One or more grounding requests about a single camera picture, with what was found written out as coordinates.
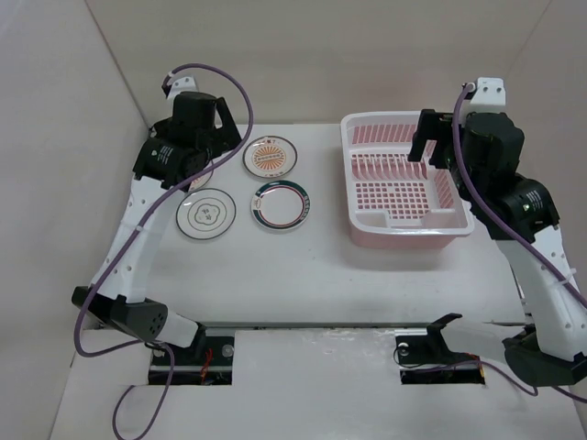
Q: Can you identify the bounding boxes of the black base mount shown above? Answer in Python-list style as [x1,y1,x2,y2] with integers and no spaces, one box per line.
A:
[171,330,235,386]
[393,335,485,385]

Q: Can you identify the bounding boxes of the flower emblem plate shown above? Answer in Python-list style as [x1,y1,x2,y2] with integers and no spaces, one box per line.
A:
[176,189,237,240]

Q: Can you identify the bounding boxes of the green red rimmed plate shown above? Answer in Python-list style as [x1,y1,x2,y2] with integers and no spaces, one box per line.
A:
[250,180,311,231]

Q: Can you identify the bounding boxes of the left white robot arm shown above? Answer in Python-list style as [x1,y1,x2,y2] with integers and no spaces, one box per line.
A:
[72,92,242,364]

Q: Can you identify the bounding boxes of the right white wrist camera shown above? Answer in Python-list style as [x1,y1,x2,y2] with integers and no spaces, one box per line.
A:
[464,77,506,113]

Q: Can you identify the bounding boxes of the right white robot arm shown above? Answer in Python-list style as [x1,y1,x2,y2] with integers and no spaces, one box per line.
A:
[408,109,586,388]

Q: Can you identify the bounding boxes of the pink white dish rack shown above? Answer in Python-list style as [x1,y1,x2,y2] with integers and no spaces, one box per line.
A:
[340,111,474,249]

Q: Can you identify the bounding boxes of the partly hidden orange plate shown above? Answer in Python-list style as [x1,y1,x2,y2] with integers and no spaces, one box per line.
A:
[187,170,214,193]

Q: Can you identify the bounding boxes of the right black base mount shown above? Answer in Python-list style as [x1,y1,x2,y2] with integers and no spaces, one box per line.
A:
[393,335,485,385]

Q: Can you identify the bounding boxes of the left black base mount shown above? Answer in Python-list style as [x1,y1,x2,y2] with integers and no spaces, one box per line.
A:
[171,330,235,386]

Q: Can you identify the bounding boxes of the orange sunburst plate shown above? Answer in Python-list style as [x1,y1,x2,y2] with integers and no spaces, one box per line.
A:
[242,136,298,179]

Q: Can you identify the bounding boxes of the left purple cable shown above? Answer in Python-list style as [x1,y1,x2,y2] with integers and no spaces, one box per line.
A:
[72,62,255,437]

